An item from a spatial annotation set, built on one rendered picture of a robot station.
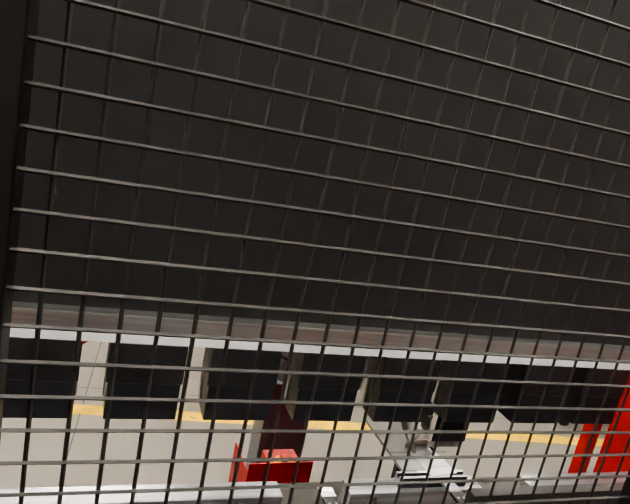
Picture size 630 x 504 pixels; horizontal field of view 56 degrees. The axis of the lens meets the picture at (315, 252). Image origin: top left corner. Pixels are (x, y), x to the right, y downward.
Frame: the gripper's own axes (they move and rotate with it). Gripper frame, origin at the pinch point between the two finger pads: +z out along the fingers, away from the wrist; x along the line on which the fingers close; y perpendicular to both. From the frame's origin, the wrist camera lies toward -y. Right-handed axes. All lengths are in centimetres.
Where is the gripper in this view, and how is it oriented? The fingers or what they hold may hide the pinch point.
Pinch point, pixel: (421, 447)
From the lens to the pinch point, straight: 175.6
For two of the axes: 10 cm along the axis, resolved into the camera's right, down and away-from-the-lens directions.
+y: 4.5, -3.9, -8.0
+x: 8.9, 0.8, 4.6
